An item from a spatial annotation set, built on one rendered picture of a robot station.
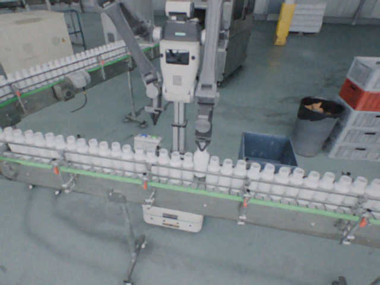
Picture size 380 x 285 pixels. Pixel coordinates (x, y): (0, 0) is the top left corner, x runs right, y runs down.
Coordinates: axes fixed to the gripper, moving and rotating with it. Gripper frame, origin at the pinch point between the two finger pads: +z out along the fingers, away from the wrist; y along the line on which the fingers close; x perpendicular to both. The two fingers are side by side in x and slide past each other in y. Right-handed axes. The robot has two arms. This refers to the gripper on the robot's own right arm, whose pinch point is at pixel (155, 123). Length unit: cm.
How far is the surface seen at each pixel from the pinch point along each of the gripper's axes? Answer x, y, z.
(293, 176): -17, 68, 12
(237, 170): -17.7, 44.1, 12.4
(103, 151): -18.8, -19.6, 12.4
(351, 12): 1133, 529, -338
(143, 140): -3.9, -4.8, 8.8
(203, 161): -21.0, 29.2, 9.0
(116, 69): 149, -95, -24
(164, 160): -18.1, 10.9, 12.6
